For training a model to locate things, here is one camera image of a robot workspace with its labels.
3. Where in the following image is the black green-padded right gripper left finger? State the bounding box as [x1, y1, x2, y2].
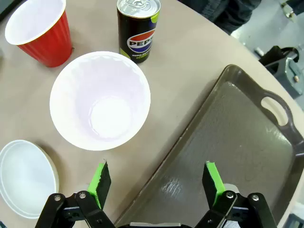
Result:
[35, 160, 114, 228]

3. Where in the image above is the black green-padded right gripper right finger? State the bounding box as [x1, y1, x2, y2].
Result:
[194, 161, 277, 228]

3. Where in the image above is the white plastic bowl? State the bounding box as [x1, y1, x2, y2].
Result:
[0, 139, 59, 219]

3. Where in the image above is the red plastic cup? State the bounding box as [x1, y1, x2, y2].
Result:
[4, 0, 73, 68]
[49, 51, 152, 152]

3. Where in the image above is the black Pepsi can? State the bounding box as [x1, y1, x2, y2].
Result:
[116, 0, 162, 64]

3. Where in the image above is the brown plastic serving tray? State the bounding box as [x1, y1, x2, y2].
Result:
[114, 64, 304, 228]

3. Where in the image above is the black metal table clamp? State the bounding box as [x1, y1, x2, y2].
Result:
[255, 45, 304, 99]

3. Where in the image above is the person in dark patchwork shirt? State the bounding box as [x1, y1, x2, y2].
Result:
[178, 0, 262, 35]

